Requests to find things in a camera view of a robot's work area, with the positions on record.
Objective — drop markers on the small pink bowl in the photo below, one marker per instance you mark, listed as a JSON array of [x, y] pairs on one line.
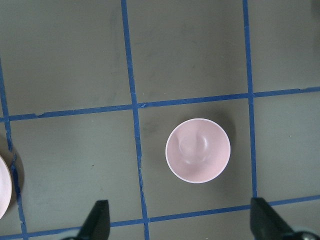
[[197, 150]]

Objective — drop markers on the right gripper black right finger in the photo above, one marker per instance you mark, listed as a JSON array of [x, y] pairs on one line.
[[266, 223]]

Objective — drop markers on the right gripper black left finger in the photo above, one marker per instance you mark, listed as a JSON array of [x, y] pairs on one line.
[[97, 224]]

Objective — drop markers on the large pink plate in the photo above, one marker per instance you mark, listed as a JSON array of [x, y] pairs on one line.
[[5, 187]]

